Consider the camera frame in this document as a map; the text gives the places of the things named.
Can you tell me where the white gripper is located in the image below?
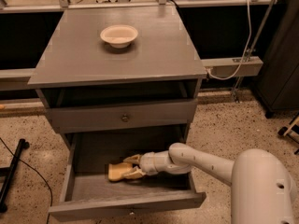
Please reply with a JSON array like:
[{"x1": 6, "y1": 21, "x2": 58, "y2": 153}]
[{"x1": 122, "y1": 152, "x2": 165, "y2": 180}]

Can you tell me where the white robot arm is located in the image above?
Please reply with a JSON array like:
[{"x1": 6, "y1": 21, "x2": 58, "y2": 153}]
[{"x1": 121, "y1": 143, "x2": 297, "y2": 224}]

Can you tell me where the open grey lower drawer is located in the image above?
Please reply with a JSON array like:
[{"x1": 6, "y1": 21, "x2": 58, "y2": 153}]
[{"x1": 49, "y1": 124, "x2": 206, "y2": 222}]

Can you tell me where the closed grey upper drawer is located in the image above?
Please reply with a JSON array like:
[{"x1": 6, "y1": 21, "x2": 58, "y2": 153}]
[{"x1": 48, "y1": 99, "x2": 197, "y2": 133}]

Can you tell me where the grey wooden drawer cabinet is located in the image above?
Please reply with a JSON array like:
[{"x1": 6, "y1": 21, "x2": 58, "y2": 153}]
[{"x1": 27, "y1": 6, "x2": 207, "y2": 147}]

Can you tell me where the black stand leg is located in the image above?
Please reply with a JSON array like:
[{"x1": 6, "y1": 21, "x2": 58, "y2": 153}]
[{"x1": 0, "y1": 139, "x2": 29, "y2": 213}]

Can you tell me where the diagonal metal rod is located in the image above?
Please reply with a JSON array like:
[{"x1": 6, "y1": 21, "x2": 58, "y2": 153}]
[{"x1": 232, "y1": 0, "x2": 283, "y2": 103}]

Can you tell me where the white paper bowl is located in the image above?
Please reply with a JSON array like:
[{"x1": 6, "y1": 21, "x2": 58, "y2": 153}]
[{"x1": 100, "y1": 25, "x2": 138, "y2": 49}]

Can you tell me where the dark grey cabinet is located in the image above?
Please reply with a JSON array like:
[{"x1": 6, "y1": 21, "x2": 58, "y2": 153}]
[{"x1": 253, "y1": 0, "x2": 299, "y2": 119}]

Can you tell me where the black floor cable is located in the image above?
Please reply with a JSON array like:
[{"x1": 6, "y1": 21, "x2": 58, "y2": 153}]
[{"x1": 0, "y1": 137, "x2": 54, "y2": 224}]

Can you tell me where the white cable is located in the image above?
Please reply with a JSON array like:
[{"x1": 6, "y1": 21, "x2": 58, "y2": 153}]
[{"x1": 206, "y1": 0, "x2": 252, "y2": 81}]

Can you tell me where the grey metal rail beam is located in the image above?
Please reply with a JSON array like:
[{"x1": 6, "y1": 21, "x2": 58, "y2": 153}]
[{"x1": 0, "y1": 56, "x2": 263, "y2": 91}]

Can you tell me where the black wheeled cart frame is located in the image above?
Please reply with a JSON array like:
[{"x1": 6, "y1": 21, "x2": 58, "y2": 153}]
[{"x1": 278, "y1": 113, "x2": 299, "y2": 145}]

